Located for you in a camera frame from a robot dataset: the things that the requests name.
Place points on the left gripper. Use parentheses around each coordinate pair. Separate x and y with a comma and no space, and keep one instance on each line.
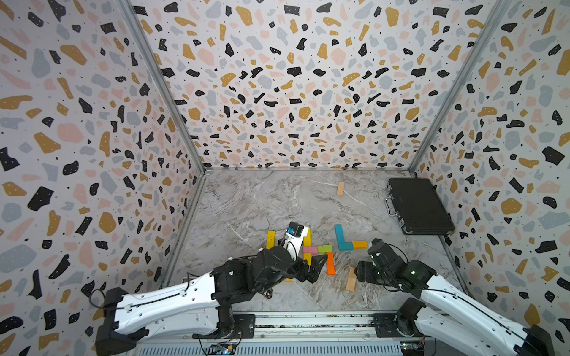
(314,268)

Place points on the yellow block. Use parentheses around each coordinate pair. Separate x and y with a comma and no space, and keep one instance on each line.
(308,258)
(307,239)
(271,239)

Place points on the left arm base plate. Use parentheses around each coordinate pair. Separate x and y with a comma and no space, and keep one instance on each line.
(243,327)

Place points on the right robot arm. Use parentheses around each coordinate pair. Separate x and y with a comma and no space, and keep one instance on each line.
(439,310)

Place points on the orange block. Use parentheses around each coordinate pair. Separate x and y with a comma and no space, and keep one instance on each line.
(330,264)

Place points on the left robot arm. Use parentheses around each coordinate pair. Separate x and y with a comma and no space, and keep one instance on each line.
(201,307)

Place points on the green block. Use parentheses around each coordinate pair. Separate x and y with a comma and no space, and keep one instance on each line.
(325,249)

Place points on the tan wooden block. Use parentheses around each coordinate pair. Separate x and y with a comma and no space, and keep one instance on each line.
(351,280)

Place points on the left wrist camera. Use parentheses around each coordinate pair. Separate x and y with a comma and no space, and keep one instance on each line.
(294,238)

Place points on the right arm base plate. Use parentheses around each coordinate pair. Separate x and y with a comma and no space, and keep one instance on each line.
(394,325)

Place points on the teal block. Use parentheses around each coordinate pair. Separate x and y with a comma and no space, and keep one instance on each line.
(346,245)
(340,238)

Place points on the pink block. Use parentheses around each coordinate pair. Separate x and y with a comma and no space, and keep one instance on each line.
(313,250)

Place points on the aluminium front rail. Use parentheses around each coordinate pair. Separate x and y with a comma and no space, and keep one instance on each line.
(301,332)

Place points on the circuit board with leds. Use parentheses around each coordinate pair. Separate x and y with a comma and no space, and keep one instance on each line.
(221,349)

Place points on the orange-yellow small block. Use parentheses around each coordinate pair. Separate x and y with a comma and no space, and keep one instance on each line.
(360,244)

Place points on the black briefcase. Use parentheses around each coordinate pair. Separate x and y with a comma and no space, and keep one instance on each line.
(417,207)

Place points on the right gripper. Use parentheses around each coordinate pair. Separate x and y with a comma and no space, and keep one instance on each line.
(361,270)

